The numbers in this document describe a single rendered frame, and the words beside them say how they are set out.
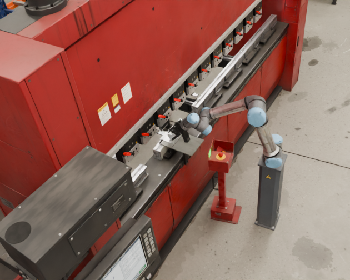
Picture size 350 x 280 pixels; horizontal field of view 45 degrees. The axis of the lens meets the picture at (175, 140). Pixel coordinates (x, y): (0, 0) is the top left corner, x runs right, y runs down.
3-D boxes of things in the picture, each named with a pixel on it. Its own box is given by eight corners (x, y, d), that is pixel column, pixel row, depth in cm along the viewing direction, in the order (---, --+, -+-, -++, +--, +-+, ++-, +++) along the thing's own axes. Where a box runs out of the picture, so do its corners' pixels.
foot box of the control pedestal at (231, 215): (237, 224, 370) (237, 216, 362) (210, 219, 377) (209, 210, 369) (241, 206, 383) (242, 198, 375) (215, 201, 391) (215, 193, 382)
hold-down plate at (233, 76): (227, 89, 370) (227, 86, 367) (222, 88, 372) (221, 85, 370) (242, 71, 387) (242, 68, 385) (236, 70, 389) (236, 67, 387)
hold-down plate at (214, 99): (205, 115, 346) (205, 113, 344) (200, 114, 349) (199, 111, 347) (222, 95, 364) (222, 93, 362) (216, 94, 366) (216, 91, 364)
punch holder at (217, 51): (214, 69, 342) (213, 51, 330) (205, 66, 346) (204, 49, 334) (222, 59, 350) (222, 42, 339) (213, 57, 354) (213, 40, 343)
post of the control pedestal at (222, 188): (225, 207, 370) (223, 165, 333) (219, 205, 372) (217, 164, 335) (226, 202, 374) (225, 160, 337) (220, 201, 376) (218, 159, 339)
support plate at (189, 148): (191, 156, 298) (191, 155, 298) (161, 145, 310) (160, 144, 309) (204, 140, 309) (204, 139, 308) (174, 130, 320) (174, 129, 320)
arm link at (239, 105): (263, 86, 279) (198, 106, 301) (262, 96, 271) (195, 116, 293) (269, 99, 285) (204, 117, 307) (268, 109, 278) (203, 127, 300)
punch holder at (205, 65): (202, 82, 330) (200, 64, 319) (193, 79, 334) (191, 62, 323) (211, 72, 339) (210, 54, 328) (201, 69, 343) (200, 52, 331)
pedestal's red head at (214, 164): (228, 173, 327) (228, 157, 315) (208, 170, 332) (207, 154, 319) (233, 155, 340) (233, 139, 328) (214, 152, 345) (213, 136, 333)
